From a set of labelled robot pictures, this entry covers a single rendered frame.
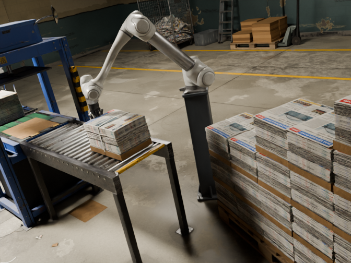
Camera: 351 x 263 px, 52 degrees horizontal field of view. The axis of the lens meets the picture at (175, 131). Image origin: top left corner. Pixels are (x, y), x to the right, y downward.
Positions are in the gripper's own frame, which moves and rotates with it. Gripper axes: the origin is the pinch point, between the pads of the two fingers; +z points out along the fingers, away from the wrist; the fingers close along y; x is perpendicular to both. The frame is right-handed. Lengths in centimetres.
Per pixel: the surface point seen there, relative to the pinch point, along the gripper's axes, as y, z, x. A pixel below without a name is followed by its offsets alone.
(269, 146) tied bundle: 23, 1, -130
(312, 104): 53, -14, -142
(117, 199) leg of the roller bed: -32, 29, -50
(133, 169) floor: 71, 93, 73
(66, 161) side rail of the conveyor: -32.3, 13.5, 4.0
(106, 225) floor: -10, 93, 18
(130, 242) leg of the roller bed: -32, 65, -50
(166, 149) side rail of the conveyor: 18, 17, -50
